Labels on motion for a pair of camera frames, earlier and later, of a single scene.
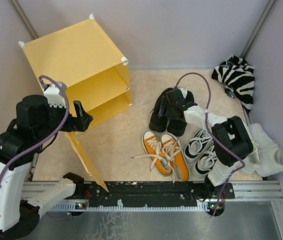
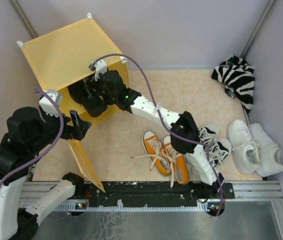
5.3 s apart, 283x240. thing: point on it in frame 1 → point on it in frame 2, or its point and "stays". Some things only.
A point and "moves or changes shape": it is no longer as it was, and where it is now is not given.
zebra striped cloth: [238, 78] stays
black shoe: [158, 122] → [86, 92]
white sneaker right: [269, 152] stays
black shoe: [176, 127] moves or changes shape
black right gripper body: [170, 109] → [103, 90]
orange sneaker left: [156, 152] stays
